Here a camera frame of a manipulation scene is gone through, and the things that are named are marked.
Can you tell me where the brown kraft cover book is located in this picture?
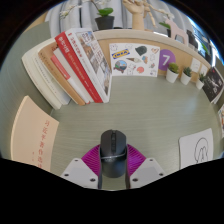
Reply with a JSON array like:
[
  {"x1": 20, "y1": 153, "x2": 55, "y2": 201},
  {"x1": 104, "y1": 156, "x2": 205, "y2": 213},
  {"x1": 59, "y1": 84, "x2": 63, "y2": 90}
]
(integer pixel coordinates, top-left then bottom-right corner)
[{"x1": 37, "y1": 41, "x2": 87, "y2": 107}]

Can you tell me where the thick white book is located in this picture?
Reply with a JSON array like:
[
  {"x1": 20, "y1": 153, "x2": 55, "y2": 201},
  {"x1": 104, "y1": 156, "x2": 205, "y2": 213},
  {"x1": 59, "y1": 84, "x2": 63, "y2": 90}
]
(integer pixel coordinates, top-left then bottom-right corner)
[{"x1": 21, "y1": 39, "x2": 72, "y2": 110}]

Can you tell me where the white orchid plant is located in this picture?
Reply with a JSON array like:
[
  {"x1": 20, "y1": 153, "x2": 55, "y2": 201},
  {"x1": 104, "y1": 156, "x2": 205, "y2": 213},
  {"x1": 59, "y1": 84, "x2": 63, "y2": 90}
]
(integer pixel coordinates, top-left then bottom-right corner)
[{"x1": 156, "y1": 11, "x2": 176, "y2": 31}]

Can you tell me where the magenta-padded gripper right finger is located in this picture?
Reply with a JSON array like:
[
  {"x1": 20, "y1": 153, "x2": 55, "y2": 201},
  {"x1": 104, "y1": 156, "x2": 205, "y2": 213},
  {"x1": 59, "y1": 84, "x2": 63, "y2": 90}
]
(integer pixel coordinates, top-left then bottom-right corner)
[{"x1": 125, "y1": 143, "x2": 167, "y2": 190}]

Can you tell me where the white sticker sheet card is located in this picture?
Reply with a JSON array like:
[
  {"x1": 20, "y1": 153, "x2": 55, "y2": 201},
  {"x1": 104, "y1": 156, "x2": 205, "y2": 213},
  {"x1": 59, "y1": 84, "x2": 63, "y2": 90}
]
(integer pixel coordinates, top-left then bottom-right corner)
[{"x1": 108, "y1": 42, "x2": 161, "y2": 78}]

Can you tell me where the red-spined photo cover book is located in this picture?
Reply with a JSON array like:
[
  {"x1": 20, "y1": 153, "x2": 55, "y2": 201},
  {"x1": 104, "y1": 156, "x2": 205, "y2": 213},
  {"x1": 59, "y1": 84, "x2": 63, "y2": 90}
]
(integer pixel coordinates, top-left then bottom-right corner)
[{"x1": 54, "y1": 27, "x2": 113, "y2": 104}]

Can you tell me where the black cover book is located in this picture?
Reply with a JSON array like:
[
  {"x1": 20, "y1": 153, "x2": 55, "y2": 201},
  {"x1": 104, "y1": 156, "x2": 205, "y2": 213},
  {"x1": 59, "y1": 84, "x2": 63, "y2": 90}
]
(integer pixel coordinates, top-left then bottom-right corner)
[{"x1": 201, "y1": 66, "x2": 224, "y2": 105}]

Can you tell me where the round purple number sign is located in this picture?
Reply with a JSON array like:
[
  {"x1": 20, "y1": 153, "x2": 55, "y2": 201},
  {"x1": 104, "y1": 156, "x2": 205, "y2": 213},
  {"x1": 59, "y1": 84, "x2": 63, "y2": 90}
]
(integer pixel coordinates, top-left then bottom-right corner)
[{"x1": 157, "y1": 48, "x2": 177, "y2": 72}]

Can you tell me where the green desk partition panel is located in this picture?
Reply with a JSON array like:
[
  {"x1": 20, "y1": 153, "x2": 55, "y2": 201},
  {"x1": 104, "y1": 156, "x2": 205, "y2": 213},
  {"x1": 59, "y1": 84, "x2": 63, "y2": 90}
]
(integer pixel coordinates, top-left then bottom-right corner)
[{"x1": 0, "y1": 23, "x2": 58, "y2": 159}]

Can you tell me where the wooden hand model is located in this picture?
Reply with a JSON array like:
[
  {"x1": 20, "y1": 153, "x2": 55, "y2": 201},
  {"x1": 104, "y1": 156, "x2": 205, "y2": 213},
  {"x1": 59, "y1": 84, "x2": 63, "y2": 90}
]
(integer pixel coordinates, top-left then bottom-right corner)
[{"x1": 122, "y1": 0, "x2": 148, "y2": 32}]

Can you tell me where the white mouse pad, line drawing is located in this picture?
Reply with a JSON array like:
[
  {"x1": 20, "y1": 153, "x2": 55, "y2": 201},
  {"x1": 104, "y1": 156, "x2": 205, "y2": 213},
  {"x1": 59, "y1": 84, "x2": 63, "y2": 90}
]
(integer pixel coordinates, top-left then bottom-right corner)
[{"x1": 178, "y1": 127, "x2": 215, "y2": 170}]

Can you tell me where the black computer mouse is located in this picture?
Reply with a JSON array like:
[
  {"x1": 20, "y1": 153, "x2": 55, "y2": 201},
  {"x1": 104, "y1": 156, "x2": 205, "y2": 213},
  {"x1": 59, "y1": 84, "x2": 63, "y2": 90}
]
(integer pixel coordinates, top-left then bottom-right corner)
[{"x1": 99, "y1": 129, "x2": 129, "y2": 179}]

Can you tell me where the white orchid in black pot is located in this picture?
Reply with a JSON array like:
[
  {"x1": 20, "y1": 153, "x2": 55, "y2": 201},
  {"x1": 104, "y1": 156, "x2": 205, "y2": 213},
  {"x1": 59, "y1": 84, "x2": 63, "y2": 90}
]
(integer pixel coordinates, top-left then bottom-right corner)
[
  {"x1": 59, "y1": 0, "x2": 116, "y2": 31},
  {"x1": 199, "y1": 41, "x2": 214, "y2": 64}
]

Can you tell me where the pink wooden horse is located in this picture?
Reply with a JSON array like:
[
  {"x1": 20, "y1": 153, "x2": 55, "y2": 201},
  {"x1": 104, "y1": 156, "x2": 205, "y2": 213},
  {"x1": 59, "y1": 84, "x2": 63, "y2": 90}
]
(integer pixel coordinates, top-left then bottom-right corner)
[{"x1": 164, "y1": 18, "x2": 189, "y2": 46}]

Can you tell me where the white wall socket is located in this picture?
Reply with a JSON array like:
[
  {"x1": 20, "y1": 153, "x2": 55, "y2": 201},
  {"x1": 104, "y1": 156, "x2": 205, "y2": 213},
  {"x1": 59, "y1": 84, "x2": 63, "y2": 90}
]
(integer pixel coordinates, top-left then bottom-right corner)
[
  {"x1": 189, "y1": 57, "x2": 202, "y2": 74},
  {"x1": 199, "y1": 63, "x2": 209, "y2": 77}
]

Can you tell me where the small succulent in white pot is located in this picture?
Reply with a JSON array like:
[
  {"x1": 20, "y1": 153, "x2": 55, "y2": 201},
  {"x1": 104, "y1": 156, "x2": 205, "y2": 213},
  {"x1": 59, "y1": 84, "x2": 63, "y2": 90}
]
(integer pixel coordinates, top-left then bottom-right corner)
[
  {"x1": 180, "y1": 66, "x2": 193, "y2": 86},
  {"x1": 195, "y1": 73, "x2": 207, "y2": 91},
  {"x1": 165, "y1": 62, "x2": 180, "y2": 84}
]

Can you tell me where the wooden mannequin figure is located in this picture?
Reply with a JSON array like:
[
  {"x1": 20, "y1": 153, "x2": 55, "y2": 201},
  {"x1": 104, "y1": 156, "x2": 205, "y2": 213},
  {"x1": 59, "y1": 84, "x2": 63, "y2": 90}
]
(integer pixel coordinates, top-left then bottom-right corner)
[{"x1": 141, "y1": 0, "x2": 174, "y2": 29}]

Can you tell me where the white book with red stripe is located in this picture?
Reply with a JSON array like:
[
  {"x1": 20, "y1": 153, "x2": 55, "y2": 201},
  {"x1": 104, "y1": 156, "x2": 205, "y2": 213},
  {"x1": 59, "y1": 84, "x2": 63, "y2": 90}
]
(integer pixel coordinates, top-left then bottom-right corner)
[{"x1": 49, "y1": 47, "x2": 95, "y2": 104}]

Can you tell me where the beige booklet with red text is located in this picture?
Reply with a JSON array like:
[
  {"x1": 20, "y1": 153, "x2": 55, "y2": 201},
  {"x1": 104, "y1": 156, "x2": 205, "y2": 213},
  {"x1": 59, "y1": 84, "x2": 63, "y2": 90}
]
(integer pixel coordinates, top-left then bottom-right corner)
[{"x1": 10, "y1": 95, "x2": 60, "y2": 173}]

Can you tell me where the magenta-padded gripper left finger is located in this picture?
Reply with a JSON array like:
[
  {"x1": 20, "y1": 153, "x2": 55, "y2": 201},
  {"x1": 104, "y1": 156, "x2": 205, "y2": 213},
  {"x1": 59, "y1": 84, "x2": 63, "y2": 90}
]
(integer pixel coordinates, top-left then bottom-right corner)
[{"x1": 60, "y1": 143, "x2": 103, "y2": 190}]

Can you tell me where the black wooden horse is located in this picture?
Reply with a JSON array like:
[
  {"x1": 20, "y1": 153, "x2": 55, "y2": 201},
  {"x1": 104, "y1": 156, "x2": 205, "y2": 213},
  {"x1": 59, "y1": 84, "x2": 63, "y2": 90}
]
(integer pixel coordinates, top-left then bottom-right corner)
[{"x1": 186, "y1": 29, "x2": 200, "y2": 49}]

